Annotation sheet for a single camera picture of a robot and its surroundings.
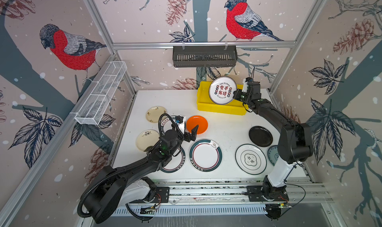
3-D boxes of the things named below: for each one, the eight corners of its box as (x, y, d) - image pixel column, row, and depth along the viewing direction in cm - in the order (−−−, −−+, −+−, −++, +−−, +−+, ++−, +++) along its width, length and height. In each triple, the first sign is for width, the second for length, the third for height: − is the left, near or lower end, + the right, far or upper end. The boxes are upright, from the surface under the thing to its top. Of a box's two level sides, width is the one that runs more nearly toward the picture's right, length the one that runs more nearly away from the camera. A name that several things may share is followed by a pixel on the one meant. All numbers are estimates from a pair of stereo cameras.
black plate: (252, 146, 91) (253, 144, 89) (247, 128, 100) (248, 126, 97) (273, 146, 91) (275, 144, 89) (267, 128, 100) (268, 126, 97)
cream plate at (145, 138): (133, 151, 91) (132, 149, 90) (139, 131, 100) (138, 129, 99) (156, 151, 91) (155, 149, 90) (159, 131, 100) (159, 129, 99)
